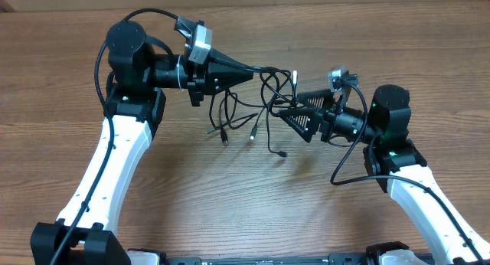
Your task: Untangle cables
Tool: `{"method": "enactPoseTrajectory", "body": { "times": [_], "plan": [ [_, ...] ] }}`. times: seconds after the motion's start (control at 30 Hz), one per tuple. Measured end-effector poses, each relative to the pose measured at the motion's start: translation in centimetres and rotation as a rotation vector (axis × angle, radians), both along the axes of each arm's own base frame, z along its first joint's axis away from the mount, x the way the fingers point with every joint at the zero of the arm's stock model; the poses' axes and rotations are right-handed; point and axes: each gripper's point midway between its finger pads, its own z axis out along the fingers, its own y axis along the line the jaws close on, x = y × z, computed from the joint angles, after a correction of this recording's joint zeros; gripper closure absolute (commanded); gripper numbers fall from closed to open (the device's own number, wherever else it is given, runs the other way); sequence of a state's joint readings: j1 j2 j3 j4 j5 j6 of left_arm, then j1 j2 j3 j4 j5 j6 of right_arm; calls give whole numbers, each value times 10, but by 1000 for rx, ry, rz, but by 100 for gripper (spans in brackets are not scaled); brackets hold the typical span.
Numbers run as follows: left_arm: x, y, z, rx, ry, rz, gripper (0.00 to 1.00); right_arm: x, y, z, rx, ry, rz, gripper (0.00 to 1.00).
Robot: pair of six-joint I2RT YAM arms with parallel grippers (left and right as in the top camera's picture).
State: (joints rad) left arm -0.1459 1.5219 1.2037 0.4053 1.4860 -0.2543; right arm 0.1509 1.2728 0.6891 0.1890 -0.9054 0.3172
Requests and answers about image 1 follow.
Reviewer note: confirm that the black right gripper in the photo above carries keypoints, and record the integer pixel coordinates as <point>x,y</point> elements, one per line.
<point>331,106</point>

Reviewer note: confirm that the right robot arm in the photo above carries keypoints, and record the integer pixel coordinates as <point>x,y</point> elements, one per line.
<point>391,159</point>

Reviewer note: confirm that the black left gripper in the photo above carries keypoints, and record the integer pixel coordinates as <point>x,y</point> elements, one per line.
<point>209,76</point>

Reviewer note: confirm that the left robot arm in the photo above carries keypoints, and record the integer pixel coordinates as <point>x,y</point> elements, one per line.
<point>133,101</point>

